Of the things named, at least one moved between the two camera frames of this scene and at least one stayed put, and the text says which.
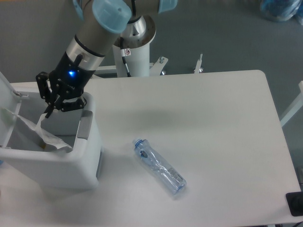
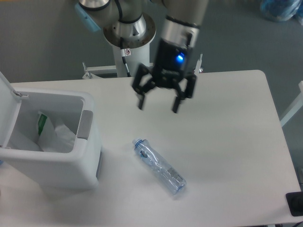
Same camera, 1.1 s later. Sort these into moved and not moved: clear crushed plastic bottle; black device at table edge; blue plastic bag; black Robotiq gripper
Moved: black Robotiq gripper
Not moved: black device at table edge; blue plastic bag; clear crushed plastic bottle
